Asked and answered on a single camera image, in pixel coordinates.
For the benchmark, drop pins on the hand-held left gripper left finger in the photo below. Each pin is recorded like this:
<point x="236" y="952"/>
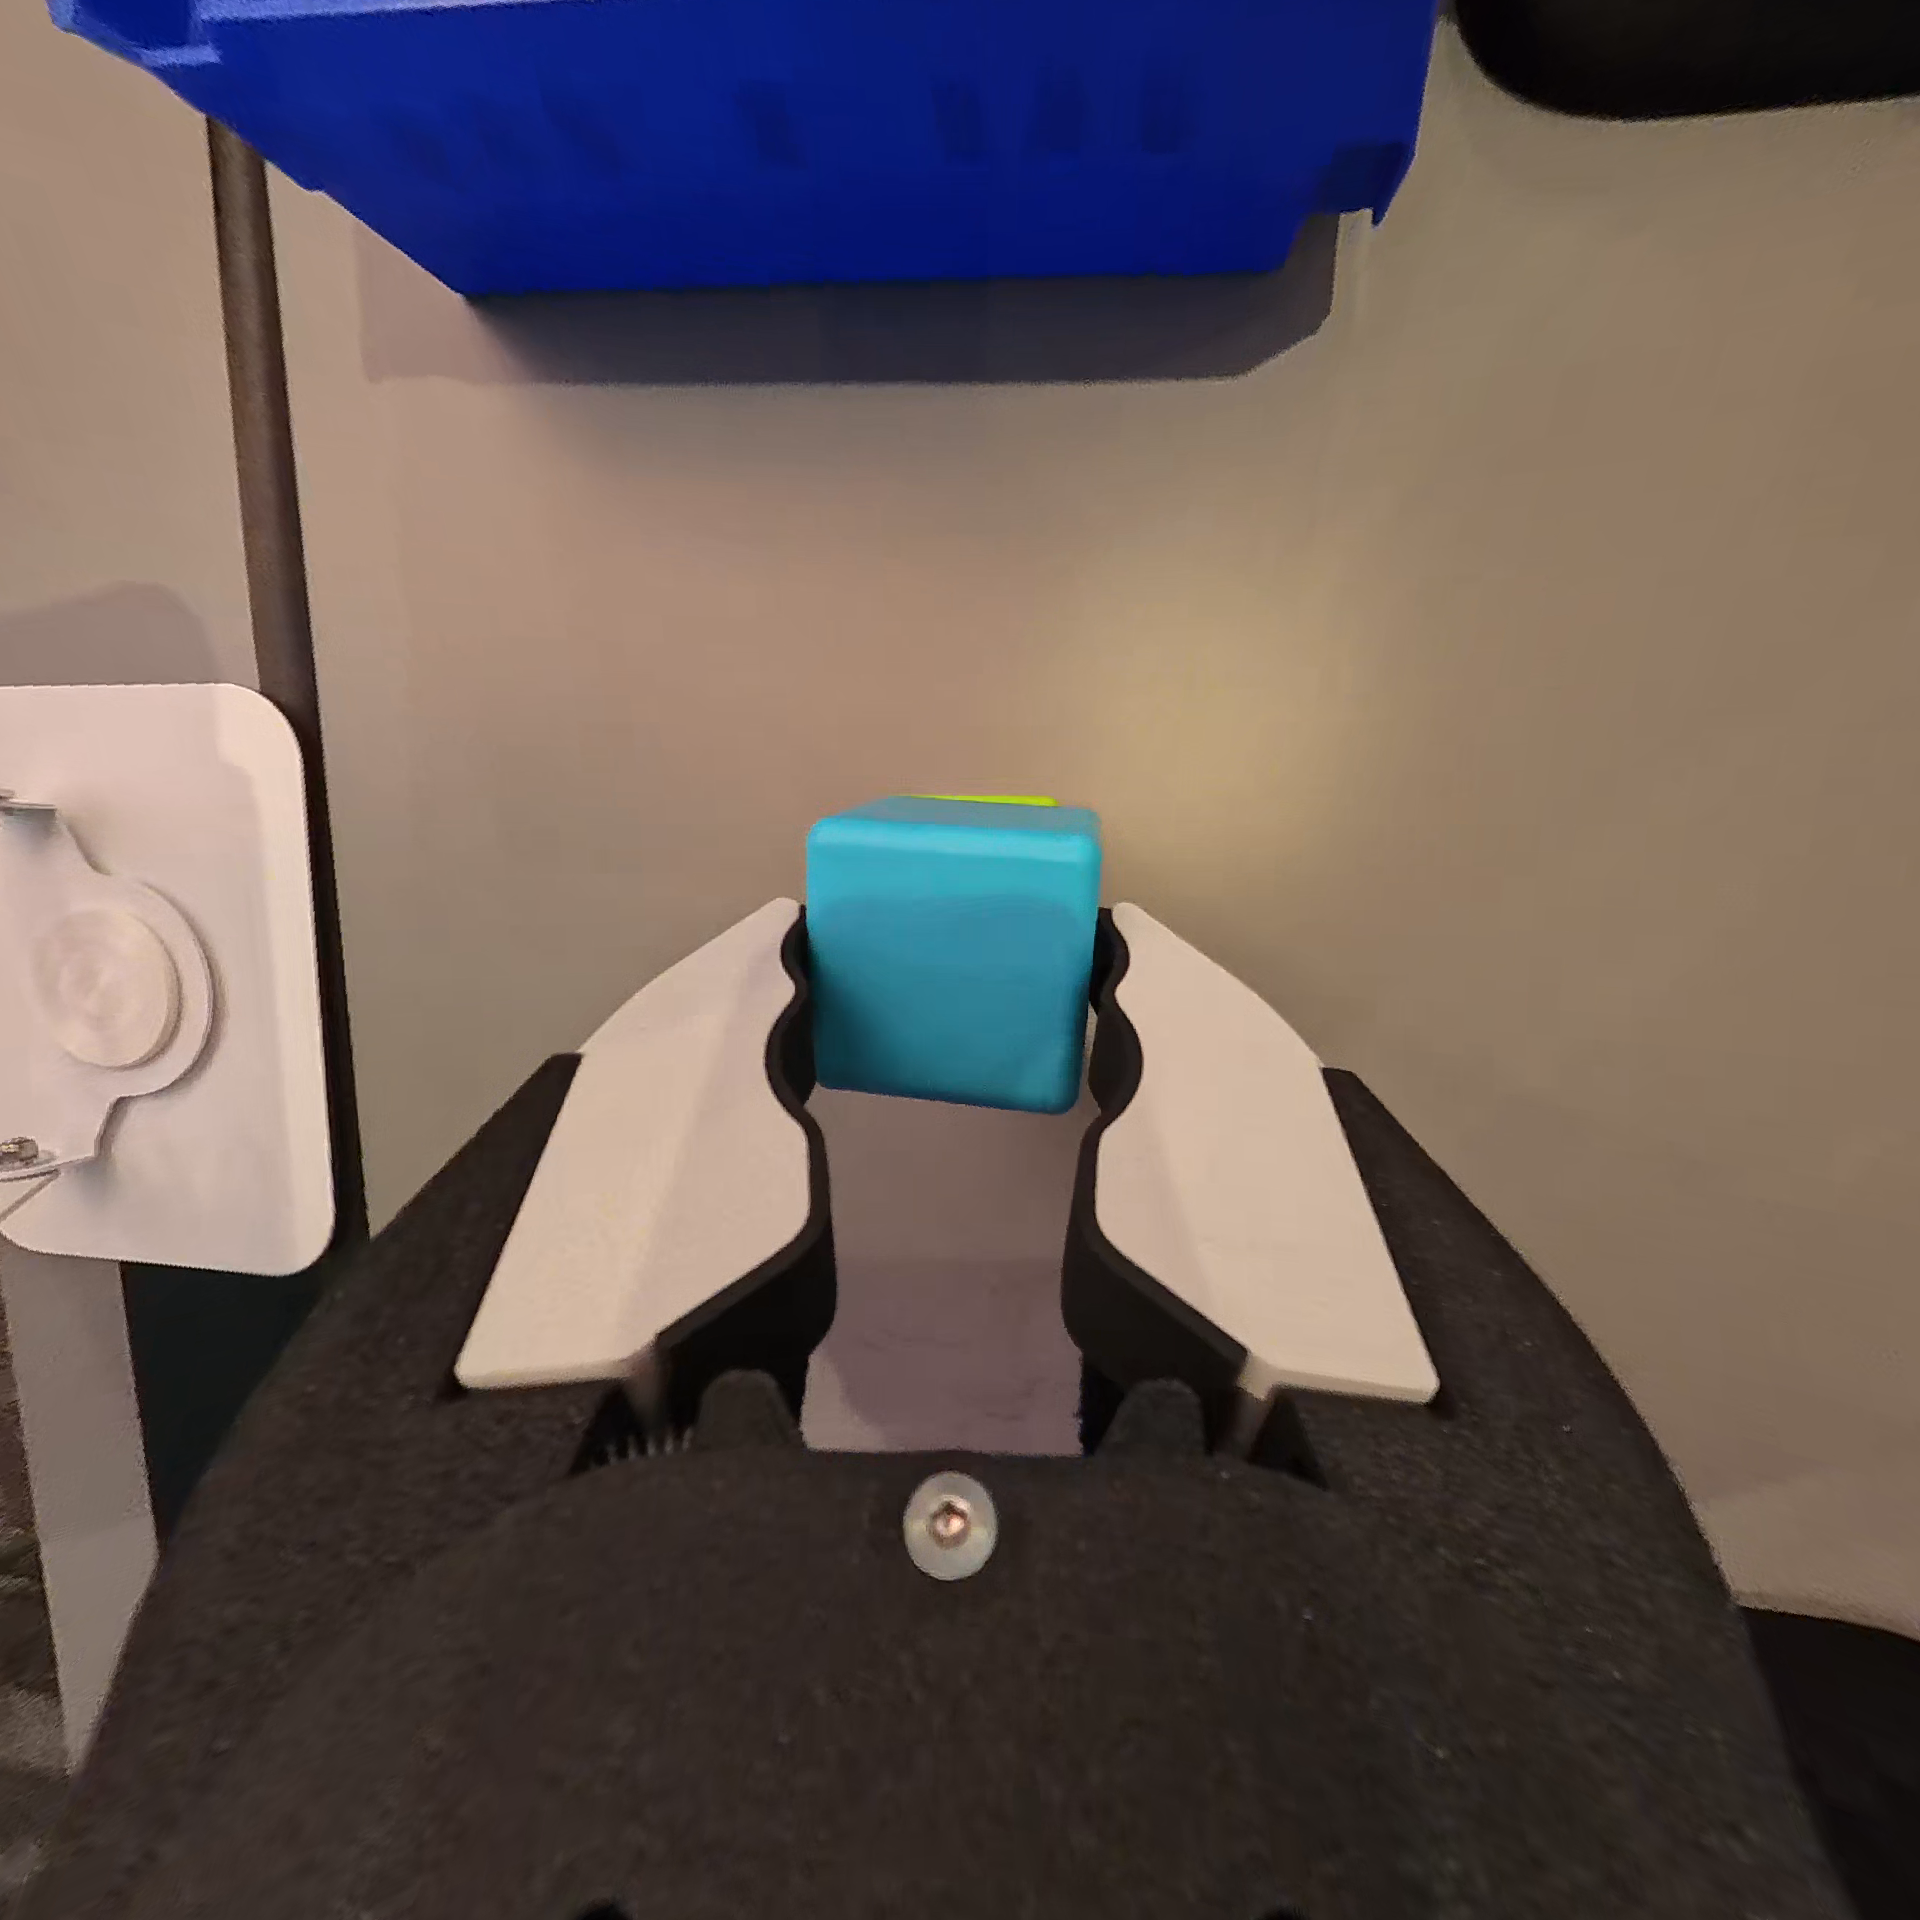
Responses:
<point x="651" y="1185"/>

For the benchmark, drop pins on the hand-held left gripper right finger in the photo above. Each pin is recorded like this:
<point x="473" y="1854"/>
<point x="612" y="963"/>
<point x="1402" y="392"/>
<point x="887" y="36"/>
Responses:
<point x="1250" y="1185"/>

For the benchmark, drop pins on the light blue cube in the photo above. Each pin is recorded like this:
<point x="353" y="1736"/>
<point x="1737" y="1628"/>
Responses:
<point x="952" y="962"/>

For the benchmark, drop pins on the green cube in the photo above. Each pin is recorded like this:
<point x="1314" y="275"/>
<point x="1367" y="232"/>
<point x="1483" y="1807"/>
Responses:
<point x="982" y="801"/>

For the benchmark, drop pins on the blue plastic bin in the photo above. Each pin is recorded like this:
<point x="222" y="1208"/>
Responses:
<point x="751" y="152"/>

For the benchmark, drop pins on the white document stand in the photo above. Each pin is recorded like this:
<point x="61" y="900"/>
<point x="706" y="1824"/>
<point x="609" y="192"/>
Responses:
<point x="224" y="973"/>

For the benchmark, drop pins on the dark rectangular table pad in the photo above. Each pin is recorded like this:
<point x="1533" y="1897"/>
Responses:
<point x="210" y="1363"/>

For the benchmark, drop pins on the black wrist rest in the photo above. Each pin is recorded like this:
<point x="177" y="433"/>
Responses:
<point x="1843" y="1770"/>
<point x="1680" y="50"/>

